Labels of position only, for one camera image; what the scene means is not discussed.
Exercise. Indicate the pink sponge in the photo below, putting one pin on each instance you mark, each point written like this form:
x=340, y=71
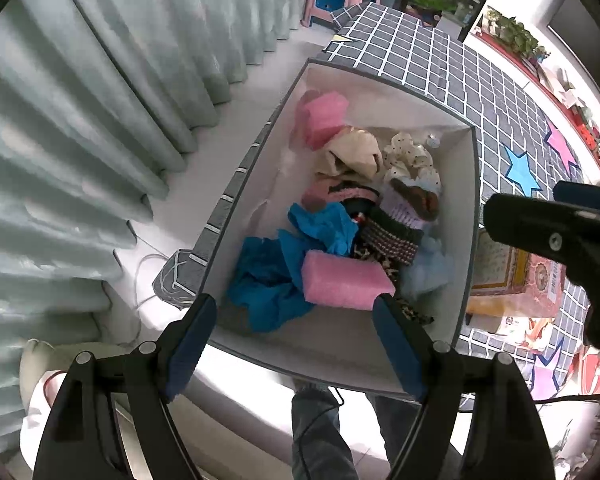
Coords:
x=345, y=280

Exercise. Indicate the grey grid star blanket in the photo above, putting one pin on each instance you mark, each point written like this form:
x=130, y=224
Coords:
x=430, y=85

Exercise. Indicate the brown and purple knit hat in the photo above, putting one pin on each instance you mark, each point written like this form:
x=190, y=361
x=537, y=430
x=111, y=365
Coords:
x=410, y=202

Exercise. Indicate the pale green curtain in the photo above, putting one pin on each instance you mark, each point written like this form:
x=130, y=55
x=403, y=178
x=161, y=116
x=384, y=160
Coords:
x=105, y=110

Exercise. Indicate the leopard print scrunchie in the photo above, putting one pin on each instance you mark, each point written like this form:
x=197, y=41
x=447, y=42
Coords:
x=420, y=314

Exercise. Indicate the white polka dot scrunchie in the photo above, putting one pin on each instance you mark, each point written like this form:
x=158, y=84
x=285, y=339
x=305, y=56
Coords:
x=410, y=155

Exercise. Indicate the person's legs in jeans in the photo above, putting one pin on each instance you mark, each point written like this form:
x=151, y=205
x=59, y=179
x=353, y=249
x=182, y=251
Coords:
x=320, y=440

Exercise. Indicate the blue cloth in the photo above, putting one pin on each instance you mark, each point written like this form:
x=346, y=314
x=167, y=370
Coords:
x=265, y=285

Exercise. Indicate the grey grid storage box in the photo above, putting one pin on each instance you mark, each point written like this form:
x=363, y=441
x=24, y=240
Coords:
x=330, y=340

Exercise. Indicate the beige cloth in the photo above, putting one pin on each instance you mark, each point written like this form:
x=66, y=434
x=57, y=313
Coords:
x=352, y=157

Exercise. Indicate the green potted plant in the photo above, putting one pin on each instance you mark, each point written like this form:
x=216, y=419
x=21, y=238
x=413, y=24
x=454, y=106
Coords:
x=512, y=35

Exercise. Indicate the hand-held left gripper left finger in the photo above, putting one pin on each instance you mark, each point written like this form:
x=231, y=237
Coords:
x=190, y=355

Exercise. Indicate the pink cloth back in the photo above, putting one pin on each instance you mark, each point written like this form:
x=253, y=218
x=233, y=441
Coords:
x=325, y=117

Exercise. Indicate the pink and black knit hat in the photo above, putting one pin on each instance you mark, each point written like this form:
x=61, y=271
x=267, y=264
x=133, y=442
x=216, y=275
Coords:
x=335, y=192

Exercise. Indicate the light blue fluffy scrunchie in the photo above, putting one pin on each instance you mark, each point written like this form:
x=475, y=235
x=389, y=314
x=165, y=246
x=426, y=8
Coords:
x=430, y=267

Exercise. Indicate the pink tissue box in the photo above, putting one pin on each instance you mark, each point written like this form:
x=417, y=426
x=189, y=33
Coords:
x=535, y=280

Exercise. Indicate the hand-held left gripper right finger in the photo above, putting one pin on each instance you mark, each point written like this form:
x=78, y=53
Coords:
x=400, y=355

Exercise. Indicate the floral tissue box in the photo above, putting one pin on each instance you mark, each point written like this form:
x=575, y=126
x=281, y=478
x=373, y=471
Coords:
x=530, y=330

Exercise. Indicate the white red-trimmed shoe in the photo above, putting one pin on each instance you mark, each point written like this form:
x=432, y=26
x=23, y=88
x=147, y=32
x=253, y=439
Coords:
x=40, y=410

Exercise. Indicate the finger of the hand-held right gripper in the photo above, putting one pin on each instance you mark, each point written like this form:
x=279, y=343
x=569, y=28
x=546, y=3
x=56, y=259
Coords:
x=585, y=192
x=520, y=220

